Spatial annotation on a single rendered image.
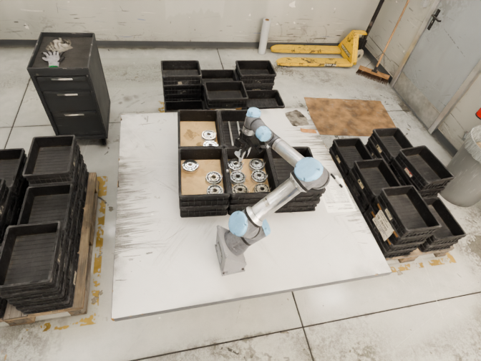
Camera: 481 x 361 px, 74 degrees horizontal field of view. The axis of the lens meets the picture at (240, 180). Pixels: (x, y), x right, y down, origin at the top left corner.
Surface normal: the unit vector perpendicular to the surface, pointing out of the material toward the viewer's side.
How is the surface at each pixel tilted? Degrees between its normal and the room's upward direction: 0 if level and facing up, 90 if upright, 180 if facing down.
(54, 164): 0
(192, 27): 90
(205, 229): 0
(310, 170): 35
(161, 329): 0
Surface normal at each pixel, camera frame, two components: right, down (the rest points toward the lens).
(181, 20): 0.20, 0.76
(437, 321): 0.11, -0.64
